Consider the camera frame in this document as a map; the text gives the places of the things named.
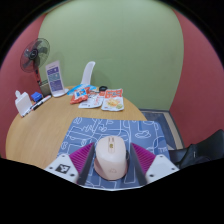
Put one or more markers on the dark grey floor mat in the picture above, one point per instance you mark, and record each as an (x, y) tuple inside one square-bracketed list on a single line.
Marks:
[(160, 125)]

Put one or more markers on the dark mesh pen cup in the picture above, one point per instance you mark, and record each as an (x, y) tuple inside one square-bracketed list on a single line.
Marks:
[(44, 89)]

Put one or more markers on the pale pink computer mouse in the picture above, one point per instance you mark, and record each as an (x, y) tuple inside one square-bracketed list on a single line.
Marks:
[(110, 158)]

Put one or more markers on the yellow and orange snack packet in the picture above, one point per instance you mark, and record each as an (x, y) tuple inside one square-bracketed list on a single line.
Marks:
[(112, 100)]

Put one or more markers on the blue-grey patterned mouse pad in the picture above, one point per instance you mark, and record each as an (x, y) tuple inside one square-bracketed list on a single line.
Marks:
[(100, 128)]

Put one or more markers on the blue snack packet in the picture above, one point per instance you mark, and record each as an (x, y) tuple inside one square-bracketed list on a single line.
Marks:
[(80, 88)]

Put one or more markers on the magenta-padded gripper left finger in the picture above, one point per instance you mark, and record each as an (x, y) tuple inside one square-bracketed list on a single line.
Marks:
[(58, 168)]

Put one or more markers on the clear stand with blue leaflet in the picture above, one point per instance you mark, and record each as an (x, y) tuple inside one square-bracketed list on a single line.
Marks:
[(55, 78)]

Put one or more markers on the black chair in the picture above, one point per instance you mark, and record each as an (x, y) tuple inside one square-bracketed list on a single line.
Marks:
[(200, 150)]

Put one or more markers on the white plastic chair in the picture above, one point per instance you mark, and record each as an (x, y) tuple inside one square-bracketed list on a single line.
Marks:
[(87, 74)]

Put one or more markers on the white-bodied marker pen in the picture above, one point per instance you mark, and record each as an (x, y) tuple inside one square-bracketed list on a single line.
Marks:
[(27, 112)]

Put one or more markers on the black marker pen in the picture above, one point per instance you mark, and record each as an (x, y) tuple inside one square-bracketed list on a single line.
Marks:
[(42, 102)]

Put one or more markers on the white tissue box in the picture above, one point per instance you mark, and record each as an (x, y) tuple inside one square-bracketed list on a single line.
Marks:
[(23, 105)]

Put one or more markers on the small blue box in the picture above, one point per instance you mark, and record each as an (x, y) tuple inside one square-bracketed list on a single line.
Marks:
[(36, 96)]

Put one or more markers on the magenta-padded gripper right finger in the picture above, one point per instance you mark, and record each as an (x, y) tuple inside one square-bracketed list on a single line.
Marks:
[(161, 168)]

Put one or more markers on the black and red standing fan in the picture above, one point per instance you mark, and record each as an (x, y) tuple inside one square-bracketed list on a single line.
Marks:
[(34, 54)]

